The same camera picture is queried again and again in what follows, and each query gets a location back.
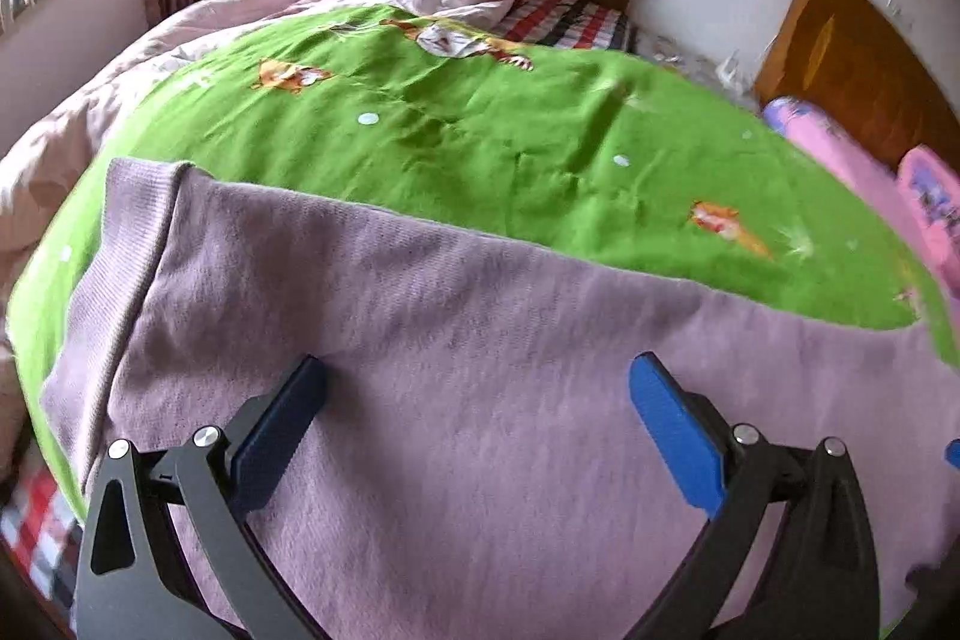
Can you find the mauve knitted sweater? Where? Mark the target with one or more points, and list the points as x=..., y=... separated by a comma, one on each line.
x=450, y=347

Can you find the floral covered nightstand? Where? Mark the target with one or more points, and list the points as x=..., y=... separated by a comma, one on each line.
x=690, y=66

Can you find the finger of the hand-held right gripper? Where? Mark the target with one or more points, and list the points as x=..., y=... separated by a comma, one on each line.
x=954, y=454
x=934, y=599

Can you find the folded pink floral quilt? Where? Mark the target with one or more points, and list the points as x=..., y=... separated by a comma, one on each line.
x=934, y=205

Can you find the large brown wooden headboard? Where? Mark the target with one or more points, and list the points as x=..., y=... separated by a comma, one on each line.
x=847, y=48

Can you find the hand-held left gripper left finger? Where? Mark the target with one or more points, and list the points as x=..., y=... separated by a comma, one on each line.
x=277, y=430

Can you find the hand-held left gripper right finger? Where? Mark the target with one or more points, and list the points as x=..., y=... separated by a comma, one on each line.
x=679, y=437

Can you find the pink pillow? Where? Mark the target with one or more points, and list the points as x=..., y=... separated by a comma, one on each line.
x=832, y=153

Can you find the green printed cloth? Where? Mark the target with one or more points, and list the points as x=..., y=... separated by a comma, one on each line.
x=487, y=145

